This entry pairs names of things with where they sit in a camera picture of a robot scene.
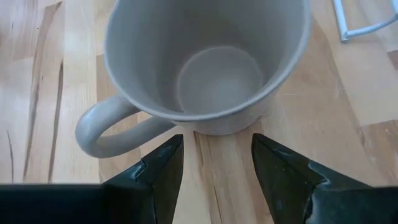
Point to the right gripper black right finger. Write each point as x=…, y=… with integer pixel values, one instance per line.
x=286, y=186

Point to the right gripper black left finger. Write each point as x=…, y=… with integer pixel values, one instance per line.
x=155, y=193

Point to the grey floral ceramic mug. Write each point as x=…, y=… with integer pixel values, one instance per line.
x=217, y=77

